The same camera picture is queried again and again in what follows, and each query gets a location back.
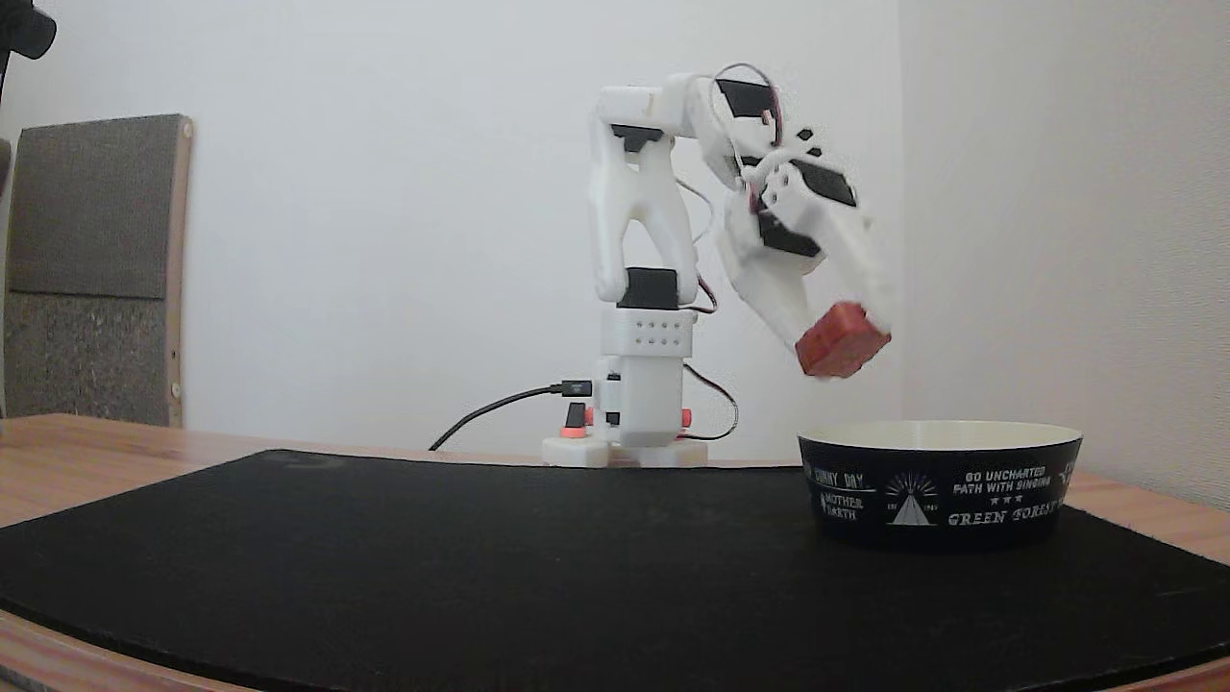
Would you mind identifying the red toy block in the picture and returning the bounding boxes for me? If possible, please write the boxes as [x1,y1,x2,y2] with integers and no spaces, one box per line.
[795,302,893,380]

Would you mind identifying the black printed bowl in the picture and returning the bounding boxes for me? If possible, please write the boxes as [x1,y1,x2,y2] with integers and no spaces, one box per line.
[798,420,1084,552]

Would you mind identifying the black felt mat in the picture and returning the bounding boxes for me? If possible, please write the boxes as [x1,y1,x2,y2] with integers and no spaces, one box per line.
[0,449,1230,692]

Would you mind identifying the red black servo wire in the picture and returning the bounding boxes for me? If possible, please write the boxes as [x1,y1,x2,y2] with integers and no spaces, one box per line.
[682,363,740,442]

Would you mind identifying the black USB cable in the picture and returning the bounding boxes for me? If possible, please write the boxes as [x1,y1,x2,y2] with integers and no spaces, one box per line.
[430,381,594,451]

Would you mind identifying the grey panel wooden frame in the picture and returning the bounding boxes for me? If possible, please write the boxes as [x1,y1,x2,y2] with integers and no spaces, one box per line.
[4,114,194,429]

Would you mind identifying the black camera device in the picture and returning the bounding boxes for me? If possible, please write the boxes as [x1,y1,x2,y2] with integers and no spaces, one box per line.
[0,0,57,62]

